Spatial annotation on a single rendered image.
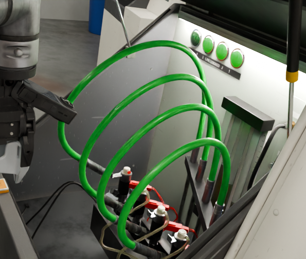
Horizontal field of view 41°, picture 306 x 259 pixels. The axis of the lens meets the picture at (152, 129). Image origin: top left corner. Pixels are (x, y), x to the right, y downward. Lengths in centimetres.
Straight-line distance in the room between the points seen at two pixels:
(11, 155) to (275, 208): 42
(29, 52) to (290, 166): 42
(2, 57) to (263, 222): 46
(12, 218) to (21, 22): 59
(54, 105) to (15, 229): 44
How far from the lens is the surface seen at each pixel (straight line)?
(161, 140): 136
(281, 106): 97
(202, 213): 91
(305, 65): 89
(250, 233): 71
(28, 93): 64
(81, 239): 119
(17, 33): 59
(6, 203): 111
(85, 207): 131
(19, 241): 100
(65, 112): 68
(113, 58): 83
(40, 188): 132
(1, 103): 65
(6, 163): 69
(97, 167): 93
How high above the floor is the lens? 161
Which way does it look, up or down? 25 degrees down
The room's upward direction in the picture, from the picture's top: 11 degrees clockwise
